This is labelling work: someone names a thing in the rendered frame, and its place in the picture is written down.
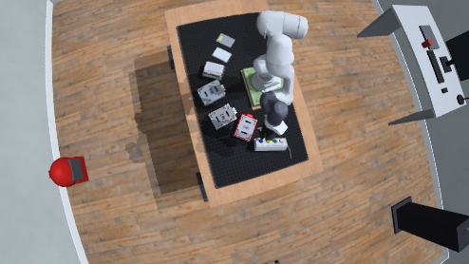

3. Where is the white operator button panel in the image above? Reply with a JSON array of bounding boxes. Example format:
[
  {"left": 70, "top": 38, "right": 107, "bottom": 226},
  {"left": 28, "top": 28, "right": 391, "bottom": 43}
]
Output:
[{"left": 254, "top": 138, "right": 289, "bottom": 151}]

